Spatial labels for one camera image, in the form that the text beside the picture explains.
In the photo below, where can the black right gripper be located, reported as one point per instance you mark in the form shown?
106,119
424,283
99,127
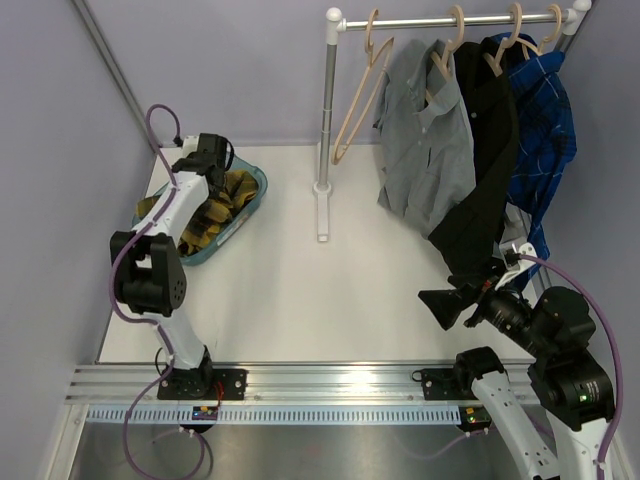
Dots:
447,304

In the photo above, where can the yellow plaid shirt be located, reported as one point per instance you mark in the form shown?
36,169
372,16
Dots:
215,215

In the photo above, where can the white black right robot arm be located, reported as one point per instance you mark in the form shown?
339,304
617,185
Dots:
573,389

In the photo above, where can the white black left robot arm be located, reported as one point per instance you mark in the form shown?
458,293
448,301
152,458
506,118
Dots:
148,283

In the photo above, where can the black shirt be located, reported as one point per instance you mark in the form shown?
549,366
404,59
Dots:
466,237

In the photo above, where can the grey shirt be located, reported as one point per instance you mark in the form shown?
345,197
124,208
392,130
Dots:
426,139

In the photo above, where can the blue plaid shirt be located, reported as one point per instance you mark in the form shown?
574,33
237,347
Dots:
547,138

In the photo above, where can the wooden hanger of grey shirt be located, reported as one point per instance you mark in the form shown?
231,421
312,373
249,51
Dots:
441,61

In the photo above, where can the wooden hanger of black shirt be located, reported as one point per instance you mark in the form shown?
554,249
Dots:
494,61

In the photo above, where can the wooden hanger of blue shirt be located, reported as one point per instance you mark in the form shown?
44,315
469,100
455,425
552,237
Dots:
547,35

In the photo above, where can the teal plastic tub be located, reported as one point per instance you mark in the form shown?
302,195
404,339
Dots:
235,163

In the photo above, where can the white metal clothes rack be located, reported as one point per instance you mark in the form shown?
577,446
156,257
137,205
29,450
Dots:
336,24

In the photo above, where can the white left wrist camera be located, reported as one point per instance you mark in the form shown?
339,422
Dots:
190,144

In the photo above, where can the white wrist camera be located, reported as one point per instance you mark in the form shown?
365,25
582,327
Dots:
517,263
190,144

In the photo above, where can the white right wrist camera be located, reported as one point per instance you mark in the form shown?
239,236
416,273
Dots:
517,263

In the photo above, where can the aluminium mounting rail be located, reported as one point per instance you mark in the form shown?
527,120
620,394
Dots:
264,383

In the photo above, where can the white slotted cable duct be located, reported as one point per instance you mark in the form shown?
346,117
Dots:
277,415

